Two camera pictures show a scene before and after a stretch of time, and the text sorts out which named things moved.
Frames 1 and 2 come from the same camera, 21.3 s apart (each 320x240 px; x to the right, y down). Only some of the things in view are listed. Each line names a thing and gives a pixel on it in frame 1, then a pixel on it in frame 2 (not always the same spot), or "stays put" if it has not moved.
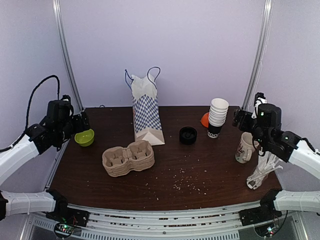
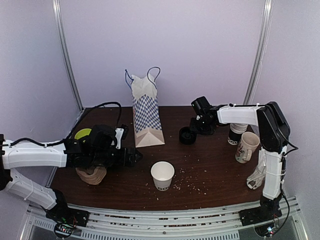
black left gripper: (86, 125) -> (130, 162)
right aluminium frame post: (262, 47) stays put
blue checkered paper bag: (147, 123) stays put
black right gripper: (240, 118) -> (194, 127)
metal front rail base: (254, 221) stays put
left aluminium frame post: (57, 8) stays put
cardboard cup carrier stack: (138, 155) -> (95, 177)
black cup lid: (187, 135) stays put
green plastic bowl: (85, 138) stays put
